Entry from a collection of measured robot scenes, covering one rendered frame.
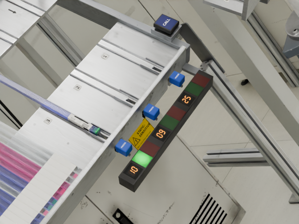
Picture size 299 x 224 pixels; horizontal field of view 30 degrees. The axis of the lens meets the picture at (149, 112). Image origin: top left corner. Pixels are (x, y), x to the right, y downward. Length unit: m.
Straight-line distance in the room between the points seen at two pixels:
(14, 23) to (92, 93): 0.31
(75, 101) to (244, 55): 0.55
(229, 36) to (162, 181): 0.47
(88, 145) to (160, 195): 0.50
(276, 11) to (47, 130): 1.26
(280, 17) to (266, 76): 0.66
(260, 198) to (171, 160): 0.45
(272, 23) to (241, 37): 0.71
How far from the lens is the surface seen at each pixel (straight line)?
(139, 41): 1.39
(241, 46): 1.60
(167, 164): 1.68
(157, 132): 1.24
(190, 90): 1.30
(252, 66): 1.63
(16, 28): 1.47
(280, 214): 1.90
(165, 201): 1.68
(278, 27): 2.31
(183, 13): 2.55
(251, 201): 2.03
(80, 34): 3.49
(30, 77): 3.29
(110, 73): 1.33
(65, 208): 1.17
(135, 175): 1.19
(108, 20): 1.46
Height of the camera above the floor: 1.14
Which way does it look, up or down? 21 degrees down
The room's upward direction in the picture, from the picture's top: 41 degrees counter-clockwise
